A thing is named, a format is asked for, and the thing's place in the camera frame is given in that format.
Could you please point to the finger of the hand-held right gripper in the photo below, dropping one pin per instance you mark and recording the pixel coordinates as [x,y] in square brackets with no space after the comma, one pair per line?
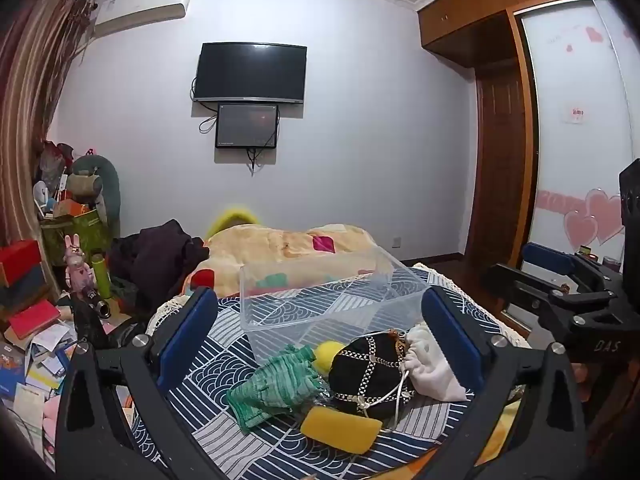
[547,259]
[530,296]

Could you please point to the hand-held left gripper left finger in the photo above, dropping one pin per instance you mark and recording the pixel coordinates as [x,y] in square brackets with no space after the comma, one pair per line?
[187,332]

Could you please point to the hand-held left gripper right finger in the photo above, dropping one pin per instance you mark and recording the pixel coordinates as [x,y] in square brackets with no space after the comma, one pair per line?
[450,332]

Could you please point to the clear plastic storage box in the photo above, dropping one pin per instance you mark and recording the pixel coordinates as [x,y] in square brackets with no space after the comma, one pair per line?
[280,310]

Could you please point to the green knitted cloth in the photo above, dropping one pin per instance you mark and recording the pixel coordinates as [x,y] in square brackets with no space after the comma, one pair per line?
[275,385]

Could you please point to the yellow soft ball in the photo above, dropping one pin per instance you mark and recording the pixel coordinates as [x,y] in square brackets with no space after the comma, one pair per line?
[329,355]

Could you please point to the yellow sponge block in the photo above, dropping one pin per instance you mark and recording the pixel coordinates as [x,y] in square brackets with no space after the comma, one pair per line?
[340,427]

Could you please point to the dark clothing pile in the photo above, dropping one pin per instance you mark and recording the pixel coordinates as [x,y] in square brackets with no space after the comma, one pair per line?
[150,260]

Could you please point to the wardrobe door with pink hearts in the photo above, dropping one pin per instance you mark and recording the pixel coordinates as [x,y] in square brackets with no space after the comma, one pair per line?
[575,160]

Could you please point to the black cylindrical flask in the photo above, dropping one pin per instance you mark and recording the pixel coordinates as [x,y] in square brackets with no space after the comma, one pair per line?
[97,302]

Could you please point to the green bottle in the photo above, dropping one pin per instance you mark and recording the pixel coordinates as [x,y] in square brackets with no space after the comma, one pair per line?
[102,280]

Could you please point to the brown wooden door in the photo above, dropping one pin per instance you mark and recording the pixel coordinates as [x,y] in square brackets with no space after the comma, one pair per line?
[500,170]

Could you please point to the cream patchwork quilt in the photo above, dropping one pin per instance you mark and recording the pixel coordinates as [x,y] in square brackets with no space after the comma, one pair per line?
[260,250]

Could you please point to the yellow-green plush toy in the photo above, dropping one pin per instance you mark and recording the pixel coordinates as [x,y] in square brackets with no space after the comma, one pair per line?
[232,217]

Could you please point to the pink bunny doll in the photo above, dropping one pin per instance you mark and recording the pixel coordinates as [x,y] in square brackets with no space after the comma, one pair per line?
[77,270]

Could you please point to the green shopping bag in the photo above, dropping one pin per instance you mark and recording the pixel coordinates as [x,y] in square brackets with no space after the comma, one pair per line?
[80,232]

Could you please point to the red book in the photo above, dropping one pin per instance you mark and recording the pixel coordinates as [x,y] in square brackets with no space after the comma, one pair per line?
[35,321]

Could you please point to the pile of papers and books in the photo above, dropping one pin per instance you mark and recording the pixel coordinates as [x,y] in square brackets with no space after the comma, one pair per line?
[35,375]

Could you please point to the grey-green long plush toy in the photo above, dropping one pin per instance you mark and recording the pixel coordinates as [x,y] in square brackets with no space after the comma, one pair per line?
[107,185]

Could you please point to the red box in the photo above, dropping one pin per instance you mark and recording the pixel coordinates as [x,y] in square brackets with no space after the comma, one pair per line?
[20,259]

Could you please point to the wooden overhead cabinet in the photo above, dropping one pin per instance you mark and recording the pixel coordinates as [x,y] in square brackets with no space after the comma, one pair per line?
[480,15]

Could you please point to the striped brown curtain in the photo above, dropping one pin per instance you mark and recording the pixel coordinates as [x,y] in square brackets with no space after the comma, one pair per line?
[35,85]

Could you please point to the white air conditioner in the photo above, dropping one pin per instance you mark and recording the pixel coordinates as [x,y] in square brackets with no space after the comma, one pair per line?
[142,7]

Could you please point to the white wall socket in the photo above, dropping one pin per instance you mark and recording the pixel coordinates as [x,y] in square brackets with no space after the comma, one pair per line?
[395,241]

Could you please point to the small black wall monitor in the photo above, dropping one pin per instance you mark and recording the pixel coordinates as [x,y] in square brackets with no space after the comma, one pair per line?
[246,126]

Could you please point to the wall-mounted black television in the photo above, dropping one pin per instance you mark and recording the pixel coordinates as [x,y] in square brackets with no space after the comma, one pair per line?
[250,72]

